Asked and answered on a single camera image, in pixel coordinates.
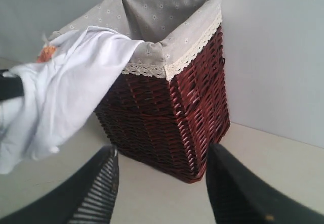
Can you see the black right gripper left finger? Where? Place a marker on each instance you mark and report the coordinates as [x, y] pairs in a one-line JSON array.
[[88, 196]]

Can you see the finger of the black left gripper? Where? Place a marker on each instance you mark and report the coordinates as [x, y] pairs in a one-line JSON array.
[[11, 86]]

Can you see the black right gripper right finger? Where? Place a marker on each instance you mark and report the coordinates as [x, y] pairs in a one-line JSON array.
[[237, 195]]

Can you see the white t-shirt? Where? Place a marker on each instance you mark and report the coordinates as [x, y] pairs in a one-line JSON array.
[[61, 94]]

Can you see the dark brown wicker basket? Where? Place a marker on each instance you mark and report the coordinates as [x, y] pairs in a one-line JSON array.
[[169, 125]]

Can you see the grey mesh fabric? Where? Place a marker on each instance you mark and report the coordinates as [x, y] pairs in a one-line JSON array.
[[172, 32]]

